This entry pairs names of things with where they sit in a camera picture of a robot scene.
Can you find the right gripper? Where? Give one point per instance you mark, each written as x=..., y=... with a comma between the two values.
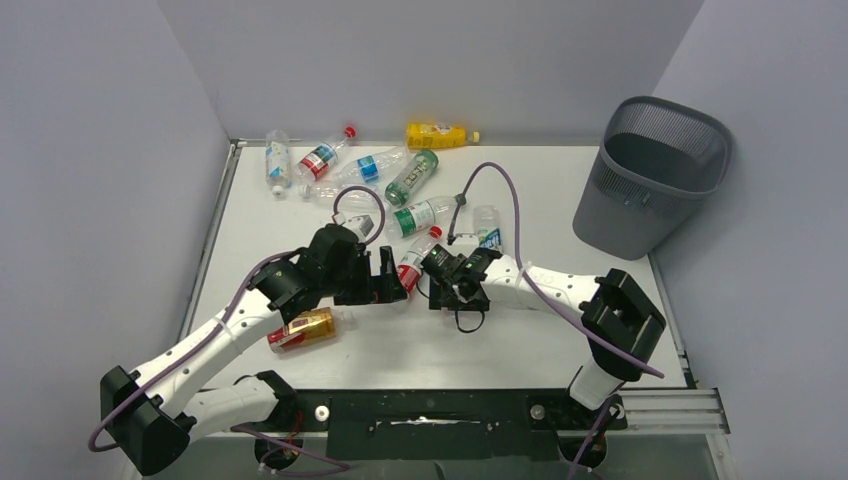
x=442, y=298

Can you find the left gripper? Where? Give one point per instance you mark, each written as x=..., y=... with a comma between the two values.
x=388, y=288

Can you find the blue green label sports bottle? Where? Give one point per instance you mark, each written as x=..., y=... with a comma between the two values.
x=486, y=220

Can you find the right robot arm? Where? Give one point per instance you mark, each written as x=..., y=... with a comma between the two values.
x=622, y=325

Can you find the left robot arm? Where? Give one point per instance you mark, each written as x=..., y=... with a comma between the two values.
x=153, y=412

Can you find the grey mesh waste bin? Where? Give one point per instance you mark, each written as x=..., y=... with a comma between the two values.
x=658, y=162

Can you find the green cap bottle green label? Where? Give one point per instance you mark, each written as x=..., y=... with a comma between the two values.
x=420, y=216

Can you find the amber tea bottle red label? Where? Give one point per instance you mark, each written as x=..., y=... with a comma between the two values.
x=309, y=328

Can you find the clear crushed bottle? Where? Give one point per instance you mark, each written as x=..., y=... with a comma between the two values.
x=325, y=193

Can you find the green tinted bottle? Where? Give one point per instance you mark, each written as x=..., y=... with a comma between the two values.
x=413, y=176

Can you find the red cap bottle blue-red label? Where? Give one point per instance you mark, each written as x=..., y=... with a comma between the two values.
x=320, y=160

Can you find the yellow juice bottle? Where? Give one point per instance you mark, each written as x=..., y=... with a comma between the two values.
x=439, y=136

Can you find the clear bottle white blue label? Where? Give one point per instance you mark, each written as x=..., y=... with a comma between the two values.
x=277, y=163

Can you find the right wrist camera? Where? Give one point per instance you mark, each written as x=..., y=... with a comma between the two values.
x=468, y=243

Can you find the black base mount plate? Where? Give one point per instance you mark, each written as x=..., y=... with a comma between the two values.
x=536, y=424

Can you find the aluminium frame rail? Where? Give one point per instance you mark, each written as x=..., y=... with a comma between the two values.
x=666, y=438

